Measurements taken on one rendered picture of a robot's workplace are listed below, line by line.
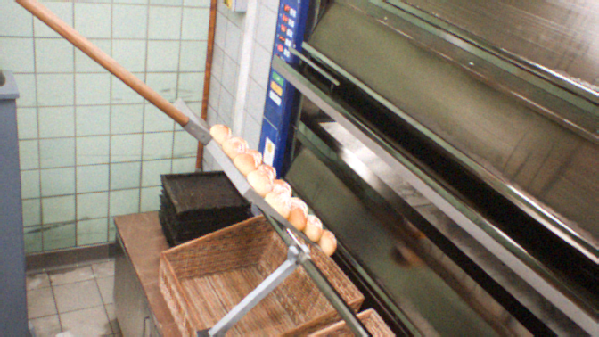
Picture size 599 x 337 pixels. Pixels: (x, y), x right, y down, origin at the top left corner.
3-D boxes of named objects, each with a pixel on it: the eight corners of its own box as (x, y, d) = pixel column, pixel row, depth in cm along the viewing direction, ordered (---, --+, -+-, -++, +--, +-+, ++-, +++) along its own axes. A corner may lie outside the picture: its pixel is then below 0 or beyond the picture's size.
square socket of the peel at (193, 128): (182, 128, 161) (191, 119, 161) (177, 123, 164) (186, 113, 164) (206, 146, 167) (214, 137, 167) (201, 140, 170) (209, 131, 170)
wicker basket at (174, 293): (275, 261, 245) (286, 202, 232) (350, 363, 203) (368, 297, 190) (155, 285, 221) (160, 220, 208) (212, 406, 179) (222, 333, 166)
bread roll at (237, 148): (242, 168, 186) (254, 155, 186) (227, 157, 181) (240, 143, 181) (230, 153, 193) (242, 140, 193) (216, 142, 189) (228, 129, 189)
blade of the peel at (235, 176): (242, 195, 148) (250, 186, 148) (172, 103, 189) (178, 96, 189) (324, 253, 172) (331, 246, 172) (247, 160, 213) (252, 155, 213)
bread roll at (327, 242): (330, 262, 177) (345, 251, 178) (322, 248, 173) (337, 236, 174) (314, 243, 185) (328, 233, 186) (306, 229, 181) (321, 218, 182)
